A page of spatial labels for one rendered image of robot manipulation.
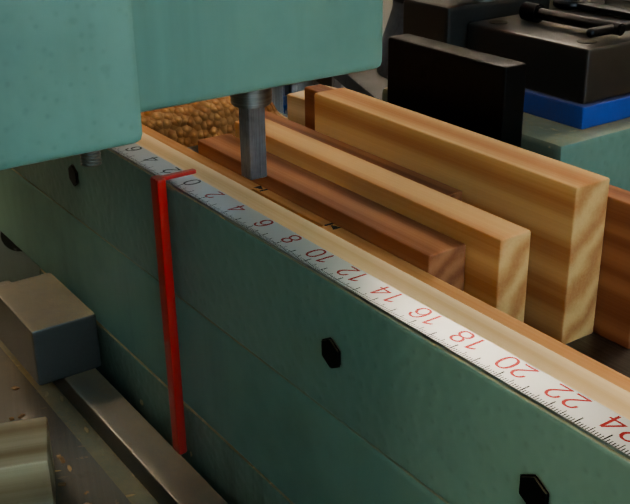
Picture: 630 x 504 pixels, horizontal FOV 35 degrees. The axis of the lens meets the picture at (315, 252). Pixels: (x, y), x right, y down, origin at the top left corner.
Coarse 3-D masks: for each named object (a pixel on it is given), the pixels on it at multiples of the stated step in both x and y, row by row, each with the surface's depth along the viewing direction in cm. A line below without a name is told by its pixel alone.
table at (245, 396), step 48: (0, 192) 67; (48, 240) 61; (96, 240) 54; (96, 288) 56; (144, 288) 50; (144, 336) 52; (192, 336) 47; (192, 384) 48; (240, 384) 43; (288, 384) 40; (240, 432) 45; (288, 432) 41; (336, 432) 38; (288, 480) 42; (336, 480) 38; (384, 480) 36
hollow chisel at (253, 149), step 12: (240, 108) 46; (264, 108) 46; (240, 120) 46; (252, 120) 46; (264, 120) 46; (240, 132) 46; (252, 132) 46; (264, 132) 46; (240, 144) 47; (252, 144) 46; (264, 144) 46; (252, 156) 46; (264, 156) 47; (252, 168) 46; (264, 168) 47
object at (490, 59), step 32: (416, 64) 53; (448, 64) 51; (480, 64) 49; (512, 64) 48; (416, 96) 53; (448, 96) 51; (480, 96) 49; (512, 96) 48; (480, 128) 50; (512, 128) 49
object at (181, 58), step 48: (144, 0) 37; (192, 0) 39; (240, 0) 40; (288, 0) 41; (336, 0) 42; (144, 48) 38; (192, 48) 39; (240, 48) 40; (288, 48) 42; (336, 48) 43; (144, 96) 39; (192, 96) 40; (240, 96) 45
